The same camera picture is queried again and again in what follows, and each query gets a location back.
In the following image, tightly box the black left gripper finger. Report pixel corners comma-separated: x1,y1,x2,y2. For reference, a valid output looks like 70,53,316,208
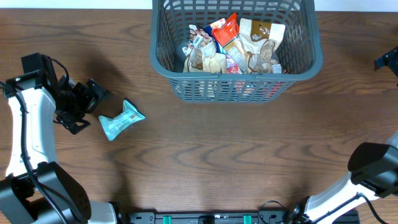
86,78,113,108
56,113,91,134

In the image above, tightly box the teal snack wrapper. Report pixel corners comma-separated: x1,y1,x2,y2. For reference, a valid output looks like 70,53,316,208
98,100,146,141

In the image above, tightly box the grey plastic basket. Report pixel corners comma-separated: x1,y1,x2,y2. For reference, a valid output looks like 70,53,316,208
149,0,323,103

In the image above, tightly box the cream brown snack bag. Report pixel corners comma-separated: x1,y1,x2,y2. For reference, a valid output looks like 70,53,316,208
182,24,218,97

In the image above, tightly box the colourful tissue pack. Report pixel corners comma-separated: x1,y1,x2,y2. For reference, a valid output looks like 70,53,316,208
201,17,249,97

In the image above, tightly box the orange cracker package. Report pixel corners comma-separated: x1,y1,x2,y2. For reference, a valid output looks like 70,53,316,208
211,12,285,98

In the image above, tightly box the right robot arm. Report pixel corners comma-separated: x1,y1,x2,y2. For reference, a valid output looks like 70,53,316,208
285,134,397,223

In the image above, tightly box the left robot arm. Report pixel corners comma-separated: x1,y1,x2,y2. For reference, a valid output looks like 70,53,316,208
1,53,124,223

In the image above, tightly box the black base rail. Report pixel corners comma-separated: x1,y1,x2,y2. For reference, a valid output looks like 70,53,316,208
127,210,285,224

